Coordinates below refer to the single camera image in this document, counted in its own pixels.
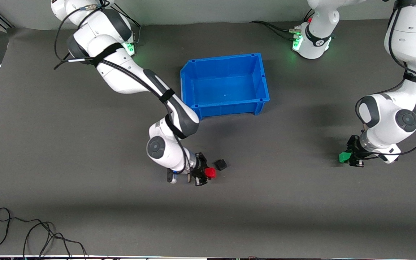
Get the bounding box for dark grey table mat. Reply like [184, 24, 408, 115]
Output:
[0, 14, 416, 259]

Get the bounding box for blue plastic storage bin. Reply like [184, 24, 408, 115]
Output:
[180, 53, 270, 120]

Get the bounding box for black cable along right arm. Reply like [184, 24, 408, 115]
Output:
[54, 0, 194, 174]

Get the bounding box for black left arm base cables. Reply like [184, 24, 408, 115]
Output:
[250, 7, 315, 41]

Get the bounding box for black arm base cables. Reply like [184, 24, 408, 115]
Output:
[114, 5, 142, 47]
[250, 7, 315, 41]

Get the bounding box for black right arm base cables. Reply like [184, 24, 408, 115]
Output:
[114, 5, 142, 47]

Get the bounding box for thin black loose cable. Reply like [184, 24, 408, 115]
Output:
[0, 207, 55, 256]
[23, 221, 88, 259]

